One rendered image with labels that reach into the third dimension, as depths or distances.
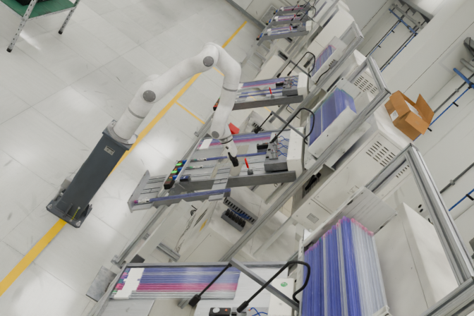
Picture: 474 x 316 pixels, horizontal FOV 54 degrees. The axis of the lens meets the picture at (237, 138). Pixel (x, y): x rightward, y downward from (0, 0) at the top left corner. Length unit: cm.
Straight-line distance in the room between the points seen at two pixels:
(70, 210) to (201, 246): 88
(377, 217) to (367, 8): 972
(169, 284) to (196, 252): 104
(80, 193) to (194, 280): 135
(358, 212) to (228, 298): 58
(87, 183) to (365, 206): 186
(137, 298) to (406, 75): 447
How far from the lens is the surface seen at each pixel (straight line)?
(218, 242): 292
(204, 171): 285
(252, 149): 302
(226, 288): 189
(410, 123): 285
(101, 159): 293
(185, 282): 197
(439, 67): 583
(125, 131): 281
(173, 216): 255
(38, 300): 282
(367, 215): 174
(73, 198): 315
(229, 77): 260
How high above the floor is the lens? 221
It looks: 23 degrees down
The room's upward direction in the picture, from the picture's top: 40 degrees clockwise
